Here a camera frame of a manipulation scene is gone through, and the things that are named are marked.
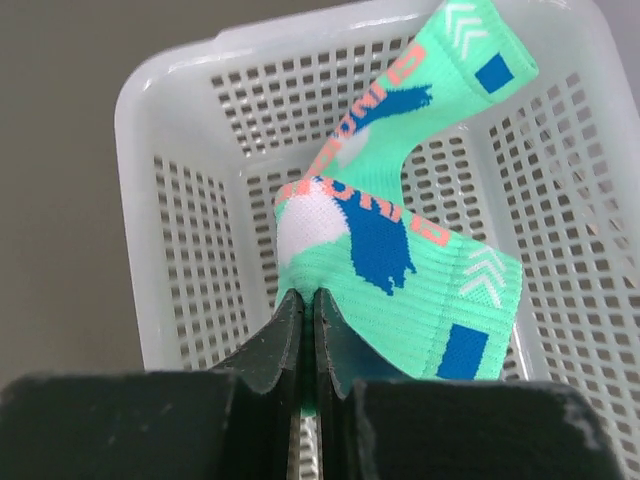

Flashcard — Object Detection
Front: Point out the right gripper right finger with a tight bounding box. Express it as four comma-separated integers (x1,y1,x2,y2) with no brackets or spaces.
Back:
313,289,622,479

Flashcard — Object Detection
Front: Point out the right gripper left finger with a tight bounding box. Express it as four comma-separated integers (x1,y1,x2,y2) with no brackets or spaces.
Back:
1,291,304,479

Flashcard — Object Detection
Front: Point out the white perforated plastic basket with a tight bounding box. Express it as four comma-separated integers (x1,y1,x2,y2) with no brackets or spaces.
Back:
115,1,639,479

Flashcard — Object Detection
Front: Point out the teal sock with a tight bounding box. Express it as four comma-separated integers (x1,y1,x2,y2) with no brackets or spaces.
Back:
272,175,524,419
307,1,539,203

